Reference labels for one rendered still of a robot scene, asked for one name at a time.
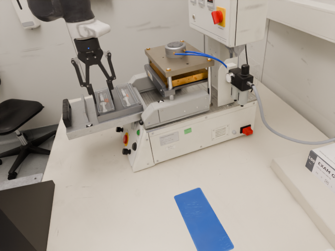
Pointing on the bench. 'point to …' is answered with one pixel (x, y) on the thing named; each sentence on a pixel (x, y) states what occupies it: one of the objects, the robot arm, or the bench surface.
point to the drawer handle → (66, 113)
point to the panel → (132, 136)
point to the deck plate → (155, 94)
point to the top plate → (179, 58)
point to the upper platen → (183, 82)
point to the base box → (194, 135)
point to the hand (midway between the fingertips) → (101, 92)
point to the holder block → (119, 111)
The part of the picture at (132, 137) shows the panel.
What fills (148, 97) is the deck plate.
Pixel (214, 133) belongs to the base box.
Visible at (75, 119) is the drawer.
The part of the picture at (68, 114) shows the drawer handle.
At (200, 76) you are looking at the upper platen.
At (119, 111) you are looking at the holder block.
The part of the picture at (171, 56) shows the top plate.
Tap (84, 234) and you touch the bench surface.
